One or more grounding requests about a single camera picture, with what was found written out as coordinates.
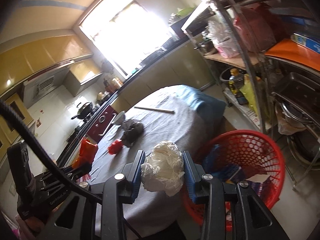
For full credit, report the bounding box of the red plastic bag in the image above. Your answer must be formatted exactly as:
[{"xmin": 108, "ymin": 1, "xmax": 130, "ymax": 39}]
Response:
[{"xmin": 108, "ymin": 139, "xmax": 124, "ymax": 155}]

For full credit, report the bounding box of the white paper ball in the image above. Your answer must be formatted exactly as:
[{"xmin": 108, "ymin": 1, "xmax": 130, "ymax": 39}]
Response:
[{"xmin": 141, "ymin": 141, "xmax": 184, "ymax": 197}]

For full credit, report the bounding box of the blue toothpaste box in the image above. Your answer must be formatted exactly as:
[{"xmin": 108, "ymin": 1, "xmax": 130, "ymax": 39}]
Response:
[{"xmin": 220, "ymin": 164, "xmax": 246, "ymax": 184}]

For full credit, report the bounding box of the black plastic bag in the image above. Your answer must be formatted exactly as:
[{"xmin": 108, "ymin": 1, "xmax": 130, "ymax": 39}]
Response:
[{"xmin": 121, "ymin": 119, "xmax": 144, "ymax": 148}]

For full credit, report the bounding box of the orange red plastic wrapper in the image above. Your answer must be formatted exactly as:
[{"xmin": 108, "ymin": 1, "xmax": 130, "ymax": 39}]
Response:
[{"xmin": 72, "ymin": 138, "xmax": 98, "ymax": 168}]

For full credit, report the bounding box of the blue plastic bag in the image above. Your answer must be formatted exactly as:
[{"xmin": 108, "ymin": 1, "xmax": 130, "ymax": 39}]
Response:
[{"xmin": 202, "ymin": 144, "xmax": 221, "ymax": 173}]

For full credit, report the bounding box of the red plastic trash basket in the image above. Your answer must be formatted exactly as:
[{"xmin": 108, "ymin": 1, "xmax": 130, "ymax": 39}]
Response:
[{"xmin": 183, "ymin": 129, "xmax": 287, "ymax": 239}]

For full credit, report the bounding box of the dark red oven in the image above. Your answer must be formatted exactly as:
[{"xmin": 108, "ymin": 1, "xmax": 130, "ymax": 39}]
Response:
[{"xmin": 86, "ymin": 105, "xmax": 117, "ymax": 143}]

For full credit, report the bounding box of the white ceramic bowl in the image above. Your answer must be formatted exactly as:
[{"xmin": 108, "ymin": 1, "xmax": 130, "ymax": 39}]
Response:
[{"xmin": 111, "ymin": 111, "xmax": 126, "ymax": 125}]

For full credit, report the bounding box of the blue under cloth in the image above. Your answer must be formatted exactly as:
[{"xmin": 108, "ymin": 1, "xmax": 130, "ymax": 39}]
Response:
[{"xmin": 174, "ymin": 85, "xmax": 226, "ymax": 131}]

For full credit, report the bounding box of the grey tablecloth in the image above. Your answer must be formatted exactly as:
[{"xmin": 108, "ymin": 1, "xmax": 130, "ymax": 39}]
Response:
[{"xmin": 91, "ymin": 85, "xmax": 226, "ymax": 239}]

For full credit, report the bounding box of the long wooden stick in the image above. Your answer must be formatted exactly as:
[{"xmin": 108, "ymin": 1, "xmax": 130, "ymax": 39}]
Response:
[{"xmin": 134, "ymin": 106, "xmax": 175, "ymax": 114}]

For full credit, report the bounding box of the black wok with lid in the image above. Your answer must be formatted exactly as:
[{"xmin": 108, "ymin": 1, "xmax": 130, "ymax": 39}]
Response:
[{"xmin": 71, "ymin": 102, "xmax": 93, "ymax": 120}]

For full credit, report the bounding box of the cooking oil bottle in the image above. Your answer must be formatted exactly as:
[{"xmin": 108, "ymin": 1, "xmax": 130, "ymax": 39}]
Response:
[{"xmin": 228, "ymin": 68, "xmax": 244, "ymax": 95}]

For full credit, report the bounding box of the yellow plastic bag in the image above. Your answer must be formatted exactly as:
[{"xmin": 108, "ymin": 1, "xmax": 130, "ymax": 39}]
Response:
[{"xmin": 240, "ymin": 74, "xmax": 258, "ymax": 114}]

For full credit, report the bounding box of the range hood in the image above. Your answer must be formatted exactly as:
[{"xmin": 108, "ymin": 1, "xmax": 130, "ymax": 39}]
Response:
[{"xmin": 22, "ymin": 68, "xmax": 69, "ymax": 108}]

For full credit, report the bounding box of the steel pot on shelf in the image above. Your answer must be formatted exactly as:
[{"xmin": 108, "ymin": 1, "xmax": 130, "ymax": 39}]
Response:
[{"xmin": 194, "ymin": 39, "xmax": 217, "ymax": 56}]

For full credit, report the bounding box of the black microwave oven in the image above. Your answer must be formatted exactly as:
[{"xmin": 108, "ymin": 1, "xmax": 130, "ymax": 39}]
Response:
[{"xmin": 169, "ymin": 14, "xmax": 191, "ymax": 41}]

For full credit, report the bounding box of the white pink plastic bag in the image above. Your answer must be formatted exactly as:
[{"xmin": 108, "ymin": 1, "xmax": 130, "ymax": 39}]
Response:
[{"xmin": 202, "ymin": 20, "xmax": 239, "ymax": 59}]

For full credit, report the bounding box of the metal storage shelf rack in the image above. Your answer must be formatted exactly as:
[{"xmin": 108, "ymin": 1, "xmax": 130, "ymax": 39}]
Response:
[{"xmin": 181, "ymin": 0, "xmax": 320, "ymax": 188}]

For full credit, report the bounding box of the black cable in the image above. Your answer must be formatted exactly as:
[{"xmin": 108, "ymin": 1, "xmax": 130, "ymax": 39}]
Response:
[{"xmin": 0, "ymin": 99, "xmax": 143, "ymax": 239}]

